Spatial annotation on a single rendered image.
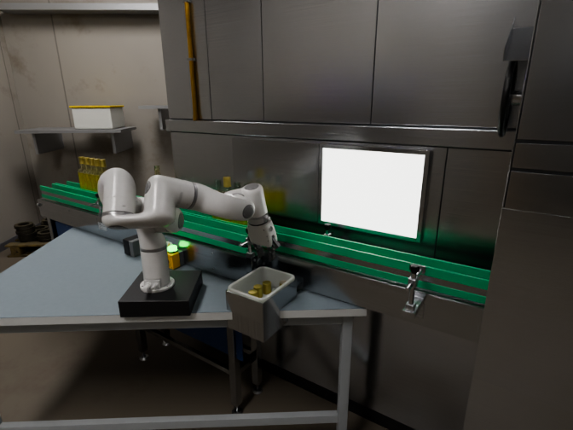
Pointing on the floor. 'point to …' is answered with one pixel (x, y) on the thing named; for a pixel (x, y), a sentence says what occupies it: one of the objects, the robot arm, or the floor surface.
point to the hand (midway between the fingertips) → (266, 253)
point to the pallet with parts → (29, 238)
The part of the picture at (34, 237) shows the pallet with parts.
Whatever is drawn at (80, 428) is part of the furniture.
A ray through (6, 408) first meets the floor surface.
